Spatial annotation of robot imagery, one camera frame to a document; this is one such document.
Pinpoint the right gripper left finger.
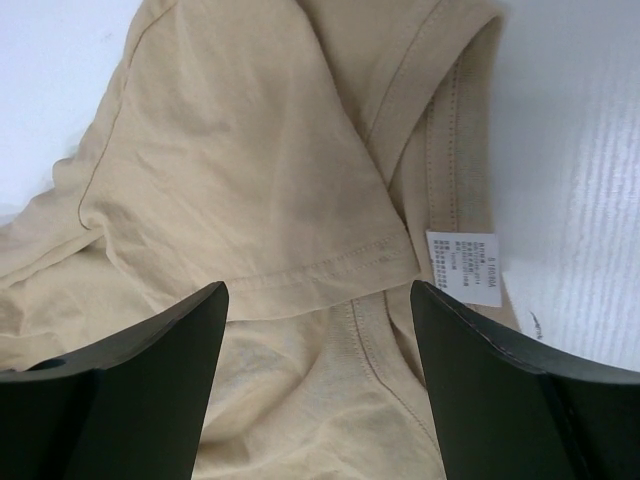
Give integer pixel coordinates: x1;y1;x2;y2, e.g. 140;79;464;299
1;282;229;480

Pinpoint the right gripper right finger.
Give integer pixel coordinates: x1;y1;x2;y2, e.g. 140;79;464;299
411;281;639;480

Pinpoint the beige t shirt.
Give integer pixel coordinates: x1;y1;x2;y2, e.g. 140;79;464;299
1;1;503;479

